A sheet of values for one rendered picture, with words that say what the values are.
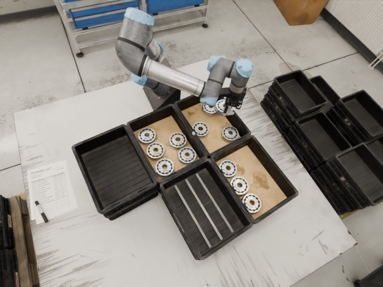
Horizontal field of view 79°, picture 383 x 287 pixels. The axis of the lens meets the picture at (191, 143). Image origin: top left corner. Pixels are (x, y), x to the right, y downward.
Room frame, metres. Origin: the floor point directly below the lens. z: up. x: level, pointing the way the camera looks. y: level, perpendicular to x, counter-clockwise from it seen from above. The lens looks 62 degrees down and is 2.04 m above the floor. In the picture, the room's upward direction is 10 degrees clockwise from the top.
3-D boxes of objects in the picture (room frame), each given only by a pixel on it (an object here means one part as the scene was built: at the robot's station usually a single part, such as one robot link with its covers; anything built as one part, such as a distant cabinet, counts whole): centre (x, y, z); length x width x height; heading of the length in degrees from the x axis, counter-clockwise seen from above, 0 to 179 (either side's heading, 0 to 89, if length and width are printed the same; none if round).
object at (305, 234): (0.48, 0.08, 0.35); 1.60 x 1.60 x 0.70; 34
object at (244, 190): (0.42, -0.29, 0.86); 0.10 x 0.10 x 0.01
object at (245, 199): (0.34, -0.37, 0.86); 0.10 x 0.10 x 0.01
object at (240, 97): (0.79, -0.17, 1.13); 0.09 x 0.08 x 0.12; 89
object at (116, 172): (0.39, 0.37, 0.87); 0.40 x 0.30 x 0.11; 40
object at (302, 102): (1.45, -0.83, 0.37); 0.40 x 0.30 x 0.45; 34
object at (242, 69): (0.79, -0.16, 1.29); 0.09 x 0.08 x 0.11; 78
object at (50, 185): (0.25, 0.74, 0.70); 0.33 x 0.23 x 0.01; 34
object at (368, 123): (1.35, -1.39, 0.37); 0.40 x 0.30 x 0.45; 34
